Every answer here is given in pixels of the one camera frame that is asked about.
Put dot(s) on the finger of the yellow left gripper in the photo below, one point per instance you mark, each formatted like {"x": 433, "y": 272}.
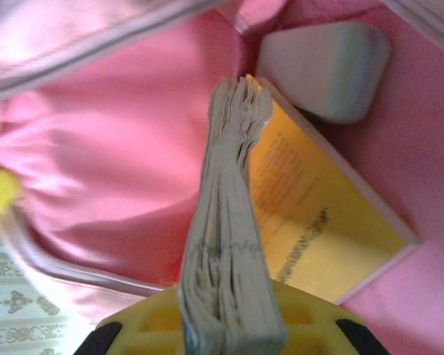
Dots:
{"x": 0, "y": 199}

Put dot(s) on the pink school backpack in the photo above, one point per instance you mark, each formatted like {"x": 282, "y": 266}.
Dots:
{"x": 114, "y": 148}

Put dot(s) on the mint green pencil case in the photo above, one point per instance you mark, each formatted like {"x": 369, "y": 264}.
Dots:
{"x": 325, "y": 70}

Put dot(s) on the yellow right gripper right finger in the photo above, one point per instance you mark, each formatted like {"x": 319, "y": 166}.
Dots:
{"x": 311, "y": 329}

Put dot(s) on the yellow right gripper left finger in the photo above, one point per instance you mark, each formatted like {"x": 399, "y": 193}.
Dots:
{"x": 148, "y": 329}

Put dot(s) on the yellow paperback book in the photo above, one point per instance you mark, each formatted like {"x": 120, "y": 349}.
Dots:
{"x": 318, "y": 229}

